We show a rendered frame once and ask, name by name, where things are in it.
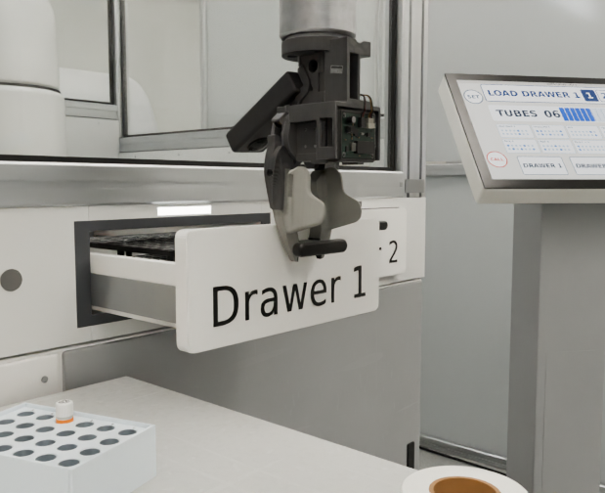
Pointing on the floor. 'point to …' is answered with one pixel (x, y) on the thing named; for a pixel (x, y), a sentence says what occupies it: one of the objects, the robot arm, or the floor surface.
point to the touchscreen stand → (557, 345)
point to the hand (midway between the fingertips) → (301, 246)
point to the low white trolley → (228, 446)
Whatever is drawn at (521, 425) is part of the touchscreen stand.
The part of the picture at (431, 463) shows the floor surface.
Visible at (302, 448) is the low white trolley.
